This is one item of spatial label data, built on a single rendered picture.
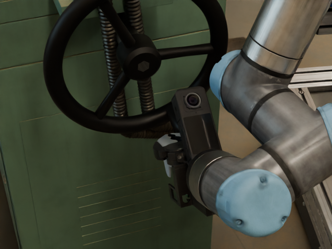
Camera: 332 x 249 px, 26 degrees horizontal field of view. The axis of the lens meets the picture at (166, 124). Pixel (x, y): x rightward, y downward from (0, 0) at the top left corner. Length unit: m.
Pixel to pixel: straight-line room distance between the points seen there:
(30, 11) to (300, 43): 0.50
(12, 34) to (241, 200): 0.58
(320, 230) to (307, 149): 0.88
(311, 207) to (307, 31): 0.91
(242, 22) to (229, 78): 1.76
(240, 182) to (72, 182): 0.71
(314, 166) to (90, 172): 0.70
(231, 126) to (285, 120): 1.35
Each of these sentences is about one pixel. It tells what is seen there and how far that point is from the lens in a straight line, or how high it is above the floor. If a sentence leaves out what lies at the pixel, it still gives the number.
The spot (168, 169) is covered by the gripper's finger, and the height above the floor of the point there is 0.69.
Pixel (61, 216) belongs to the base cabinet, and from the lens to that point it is 1.53.
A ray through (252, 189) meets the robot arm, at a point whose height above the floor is 0.88.
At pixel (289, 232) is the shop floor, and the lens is 1.93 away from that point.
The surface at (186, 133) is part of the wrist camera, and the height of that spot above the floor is 0.80.
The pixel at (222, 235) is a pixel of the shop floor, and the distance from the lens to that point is 1.90.
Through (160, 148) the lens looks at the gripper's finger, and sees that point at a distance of 1.03.
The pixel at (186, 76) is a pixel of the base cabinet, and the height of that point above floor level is 0.61.
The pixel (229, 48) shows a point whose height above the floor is 0.62.
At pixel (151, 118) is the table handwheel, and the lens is 1.16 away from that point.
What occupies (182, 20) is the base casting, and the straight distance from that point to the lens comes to 1.30.
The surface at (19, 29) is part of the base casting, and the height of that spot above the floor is 0.78.
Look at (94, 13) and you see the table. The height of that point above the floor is 0.85.
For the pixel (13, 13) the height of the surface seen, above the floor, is 0.82.
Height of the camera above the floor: 1.44
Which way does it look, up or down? 41 degrees down
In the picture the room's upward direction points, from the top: straight up
